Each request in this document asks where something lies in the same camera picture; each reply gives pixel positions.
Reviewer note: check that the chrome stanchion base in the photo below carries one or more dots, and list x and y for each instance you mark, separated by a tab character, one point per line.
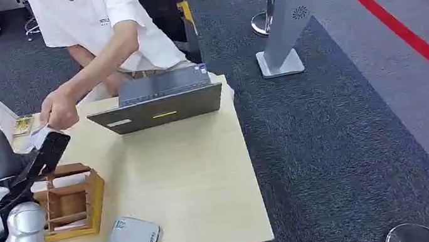
413	235

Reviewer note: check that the small card stack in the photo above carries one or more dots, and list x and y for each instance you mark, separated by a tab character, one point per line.
23	124

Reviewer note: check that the white card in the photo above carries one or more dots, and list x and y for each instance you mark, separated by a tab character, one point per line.
34	139

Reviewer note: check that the grey laptop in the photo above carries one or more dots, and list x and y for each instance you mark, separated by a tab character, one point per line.
158	109

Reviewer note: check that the person's right hand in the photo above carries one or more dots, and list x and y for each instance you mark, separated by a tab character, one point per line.
58	110

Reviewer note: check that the grey kiosk stand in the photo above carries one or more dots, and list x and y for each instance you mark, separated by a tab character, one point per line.
287	13

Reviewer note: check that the chrome stanchion post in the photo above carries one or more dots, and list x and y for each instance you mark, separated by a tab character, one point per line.
267	20

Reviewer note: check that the wooden card box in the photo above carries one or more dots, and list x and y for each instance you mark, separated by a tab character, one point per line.
92	204

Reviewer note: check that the person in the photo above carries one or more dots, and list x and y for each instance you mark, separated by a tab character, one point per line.
100	23

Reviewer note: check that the grey card reader pad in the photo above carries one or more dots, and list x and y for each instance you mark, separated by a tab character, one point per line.
133	237

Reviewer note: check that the white cards in box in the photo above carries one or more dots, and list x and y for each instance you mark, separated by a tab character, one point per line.
63	181

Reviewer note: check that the black cabinet with yellow edge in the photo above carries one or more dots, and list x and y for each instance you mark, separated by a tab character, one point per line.
166	13

